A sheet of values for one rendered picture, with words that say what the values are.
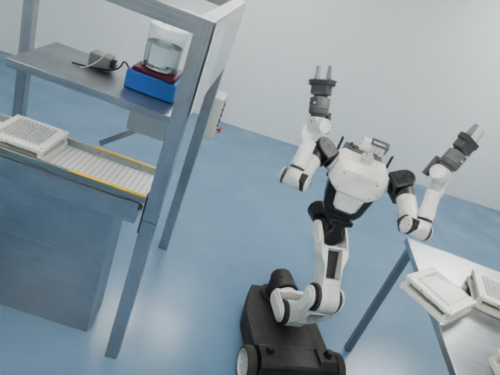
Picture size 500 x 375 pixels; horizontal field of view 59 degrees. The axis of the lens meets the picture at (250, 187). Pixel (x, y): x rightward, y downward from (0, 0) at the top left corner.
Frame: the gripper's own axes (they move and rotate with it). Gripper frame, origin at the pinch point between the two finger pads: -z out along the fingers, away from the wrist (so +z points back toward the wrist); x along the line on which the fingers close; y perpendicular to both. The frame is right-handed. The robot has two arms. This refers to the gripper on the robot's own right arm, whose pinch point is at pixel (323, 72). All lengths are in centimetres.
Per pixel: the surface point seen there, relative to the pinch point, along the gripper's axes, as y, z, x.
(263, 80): -271, -32, -228
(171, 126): 61, 30, -27
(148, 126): 46, 32, -58
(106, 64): 66, 9, -63
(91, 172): 62, 55, -75
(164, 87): 57, 16, -37
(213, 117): -23, 24, -82
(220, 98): -23, 12, -78
